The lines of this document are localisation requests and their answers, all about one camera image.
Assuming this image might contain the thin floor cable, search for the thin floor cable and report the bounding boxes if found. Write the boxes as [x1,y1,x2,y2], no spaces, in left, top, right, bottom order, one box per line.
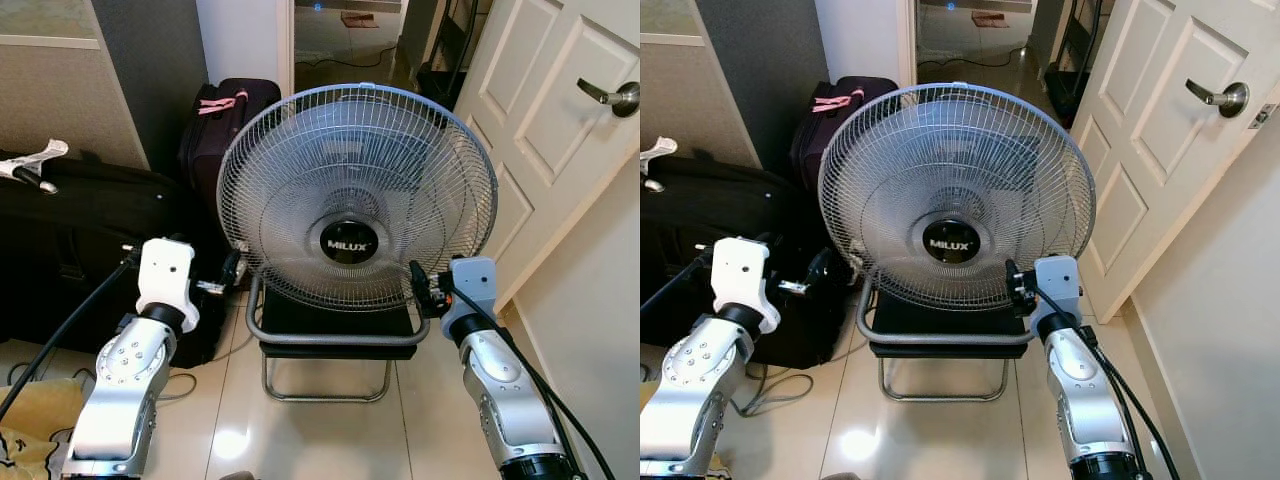
[728,362,793,416]
[150,340,251,403]

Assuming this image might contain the yellow plastic bag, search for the yellow plastic bag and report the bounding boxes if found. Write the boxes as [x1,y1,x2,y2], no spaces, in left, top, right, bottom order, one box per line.
[0,378,89,480]

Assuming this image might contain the white plastic hanger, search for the white plastic hanger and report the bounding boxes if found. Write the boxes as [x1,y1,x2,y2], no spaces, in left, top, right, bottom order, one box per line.
[640,137,679,192]
[0,140,69,194]

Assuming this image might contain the dark purple suitcase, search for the dark purple suitcase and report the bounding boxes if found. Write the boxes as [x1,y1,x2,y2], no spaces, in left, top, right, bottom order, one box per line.
[180,78,283,211]
[790,76,901,196]

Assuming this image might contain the large black bag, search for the large black bag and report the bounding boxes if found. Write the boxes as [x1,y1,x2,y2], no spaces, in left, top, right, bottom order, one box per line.
[0,160,233,367]
[640,155,851,369]

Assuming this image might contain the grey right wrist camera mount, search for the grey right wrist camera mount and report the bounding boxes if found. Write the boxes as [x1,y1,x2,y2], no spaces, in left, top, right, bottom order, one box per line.
[1033,255,1083,333]
[445,257,498,337]

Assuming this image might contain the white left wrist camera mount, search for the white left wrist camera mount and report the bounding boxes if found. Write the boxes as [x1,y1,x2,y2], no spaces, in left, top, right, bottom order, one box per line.
[712,238,782,334]
[137,238,201,333]

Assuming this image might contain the pink suitcase tag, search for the pink suitcase tag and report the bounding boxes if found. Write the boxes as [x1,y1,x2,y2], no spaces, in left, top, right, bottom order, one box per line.
[197,90,249,117]
[812,88,866,113]

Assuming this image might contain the metal lever door handle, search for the metal lever door handle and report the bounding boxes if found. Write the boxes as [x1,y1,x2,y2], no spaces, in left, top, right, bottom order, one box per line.
[577,78,641,119]
[1186,78,1250,119]

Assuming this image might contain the grey Milux fan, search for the grey Milux fan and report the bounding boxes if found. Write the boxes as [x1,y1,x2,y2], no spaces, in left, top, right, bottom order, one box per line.
[217,83,499,313]
[818,82,1097,312]

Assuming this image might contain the black stand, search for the black stand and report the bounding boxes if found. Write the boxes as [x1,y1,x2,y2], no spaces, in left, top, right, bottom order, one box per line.
[417,0,481,111]
[1045,0,1106,126]

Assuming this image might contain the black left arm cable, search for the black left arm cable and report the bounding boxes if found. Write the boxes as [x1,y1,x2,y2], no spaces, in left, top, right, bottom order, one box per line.
[0,250,141,423]
[640,250,717,317]

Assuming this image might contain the white panelled door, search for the white panelled door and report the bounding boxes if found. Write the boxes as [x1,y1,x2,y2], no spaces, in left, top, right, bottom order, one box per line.
[1068,0,1280,323]
[452,0,641,311]

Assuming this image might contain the black metal frame chair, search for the black metal frame chair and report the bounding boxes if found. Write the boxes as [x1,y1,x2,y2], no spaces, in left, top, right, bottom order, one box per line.
[245,270,431,404]
[857,270,1041,403]

